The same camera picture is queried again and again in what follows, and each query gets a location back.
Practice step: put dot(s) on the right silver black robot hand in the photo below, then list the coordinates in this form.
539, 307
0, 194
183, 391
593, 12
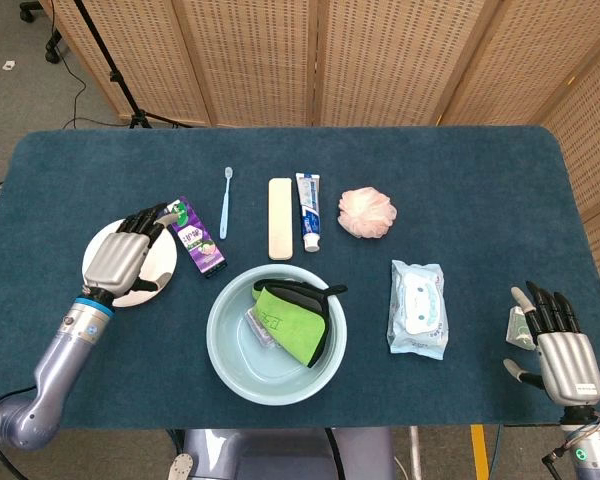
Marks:
570, 365

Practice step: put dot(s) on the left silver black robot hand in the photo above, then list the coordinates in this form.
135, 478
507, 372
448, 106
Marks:
115, 260

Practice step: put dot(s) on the purple toothpaste carton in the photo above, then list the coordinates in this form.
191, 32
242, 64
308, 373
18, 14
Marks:
197, 242

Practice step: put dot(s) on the light blue toothbrush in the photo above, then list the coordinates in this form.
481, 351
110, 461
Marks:
225, 210

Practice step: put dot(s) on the transparent box with purple floss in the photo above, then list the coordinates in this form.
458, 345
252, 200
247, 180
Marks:
259, 327

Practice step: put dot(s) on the green microfiber cloth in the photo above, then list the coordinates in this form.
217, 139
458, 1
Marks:
290, 325

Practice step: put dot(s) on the right lavender robot arm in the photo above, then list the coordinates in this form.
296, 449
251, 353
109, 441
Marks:
595, 450

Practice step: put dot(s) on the left lavender robot arm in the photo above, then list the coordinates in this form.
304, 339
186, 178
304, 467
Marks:
60, 360

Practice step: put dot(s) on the small green white box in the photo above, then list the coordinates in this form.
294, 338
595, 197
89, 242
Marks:
517, 332

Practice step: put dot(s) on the white and blue toothpaste tube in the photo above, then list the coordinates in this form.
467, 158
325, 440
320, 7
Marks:
309, 210

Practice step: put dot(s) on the white round plate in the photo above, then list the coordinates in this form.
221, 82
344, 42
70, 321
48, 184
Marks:
162, 255

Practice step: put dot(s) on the light blue plastic basin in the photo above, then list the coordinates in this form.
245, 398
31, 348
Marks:
230, 365

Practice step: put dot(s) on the light blue wet wipes pack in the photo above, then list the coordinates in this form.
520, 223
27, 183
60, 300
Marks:
420, 310

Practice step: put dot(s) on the black tripod stand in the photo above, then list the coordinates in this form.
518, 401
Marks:
125, 92

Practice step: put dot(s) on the cream toothbrush case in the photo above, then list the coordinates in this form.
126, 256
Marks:
280, 220

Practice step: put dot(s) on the black office chair base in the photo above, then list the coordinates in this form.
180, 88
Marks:
53, 47

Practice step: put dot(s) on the dark blue table cloth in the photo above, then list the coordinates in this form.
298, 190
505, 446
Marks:
455, 165

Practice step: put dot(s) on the pink mesh bath pouf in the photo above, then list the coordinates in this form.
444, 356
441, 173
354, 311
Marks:
367, 212

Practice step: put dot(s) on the lavender robot torso base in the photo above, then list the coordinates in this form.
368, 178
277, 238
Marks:
280, 455

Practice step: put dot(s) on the wicker folding screen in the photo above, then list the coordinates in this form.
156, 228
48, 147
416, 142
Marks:
380, 60

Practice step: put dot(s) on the white metal bracket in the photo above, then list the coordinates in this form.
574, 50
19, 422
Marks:
180, 467

